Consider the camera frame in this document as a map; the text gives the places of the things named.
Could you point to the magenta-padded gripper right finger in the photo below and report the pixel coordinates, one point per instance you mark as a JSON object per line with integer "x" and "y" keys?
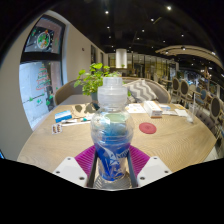
{"x": 151, "y": 170}

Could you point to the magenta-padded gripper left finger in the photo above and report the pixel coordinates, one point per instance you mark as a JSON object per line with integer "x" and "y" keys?
{"x": 71, "y": 170}

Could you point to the clear blue-labelled drink bottle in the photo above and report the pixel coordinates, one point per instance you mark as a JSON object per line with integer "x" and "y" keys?
{"x": 111, "y": 146}

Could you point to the flat round red coaster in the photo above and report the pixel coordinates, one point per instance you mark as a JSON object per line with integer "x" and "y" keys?
{"x": 147, "y": 128}

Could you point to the pill blister pack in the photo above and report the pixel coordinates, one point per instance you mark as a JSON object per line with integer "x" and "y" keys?
{"x": 56, "y": 128}

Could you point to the white pen-shaped tube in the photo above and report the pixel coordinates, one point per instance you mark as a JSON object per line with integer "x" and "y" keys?
{"x": 75, "y": 122}

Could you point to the blue and white small box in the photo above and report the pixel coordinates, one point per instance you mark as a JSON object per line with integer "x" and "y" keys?
{"x": 63, "y": 116}

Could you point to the white folded paper form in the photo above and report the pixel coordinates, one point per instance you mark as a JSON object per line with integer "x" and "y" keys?
{"x": 169, "y": 112}

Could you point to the white orange-edged carton box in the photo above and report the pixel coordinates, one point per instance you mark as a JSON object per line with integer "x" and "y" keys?
{"x": 152, "y": 109}

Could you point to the white printed leaflet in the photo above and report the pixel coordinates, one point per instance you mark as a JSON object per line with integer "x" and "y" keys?
{"x": 136, "y": 108}

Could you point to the small white blue-topped box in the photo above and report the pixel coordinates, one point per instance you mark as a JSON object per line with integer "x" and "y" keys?
{"x": 164, "y": 107}

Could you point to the white paper sheet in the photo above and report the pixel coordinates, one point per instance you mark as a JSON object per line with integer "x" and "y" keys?
{"x": 181, "y": 112}

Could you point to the clear plastic cup with straw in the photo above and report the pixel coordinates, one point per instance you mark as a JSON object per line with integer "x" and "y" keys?
{"x": 192, "y": 115}

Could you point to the yellow card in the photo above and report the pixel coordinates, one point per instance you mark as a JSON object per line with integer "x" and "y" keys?
{"x": 179, "y": 106}

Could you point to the grey tufted armchair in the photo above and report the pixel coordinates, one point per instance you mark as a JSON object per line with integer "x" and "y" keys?
{"x": 206, "y": 121}

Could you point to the grey curved sofa bench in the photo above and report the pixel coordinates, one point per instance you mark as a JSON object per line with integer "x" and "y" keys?
{"x": 65, "y": 91}

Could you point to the grey chevron cushion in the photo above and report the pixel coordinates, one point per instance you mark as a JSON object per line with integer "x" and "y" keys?
{"x": 141, "y": 90}

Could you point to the group of round-backed chairs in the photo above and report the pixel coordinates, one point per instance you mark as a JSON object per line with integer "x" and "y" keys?
{"x": 213, "y": 106}

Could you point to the green potted plant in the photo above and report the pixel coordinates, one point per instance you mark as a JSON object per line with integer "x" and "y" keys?
{"x": 91, "y": 80}

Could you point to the dark-framed decorated window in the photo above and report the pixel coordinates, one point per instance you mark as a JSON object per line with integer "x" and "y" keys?
{"x": 40, "y": 83}

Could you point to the white cylindrical pillar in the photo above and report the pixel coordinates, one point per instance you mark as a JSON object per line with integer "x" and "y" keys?
{"x": 121, "y": 58}

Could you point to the group of ceiling spotlights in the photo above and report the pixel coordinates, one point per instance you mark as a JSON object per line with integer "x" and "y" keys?
{"x": 151, "y": 20}

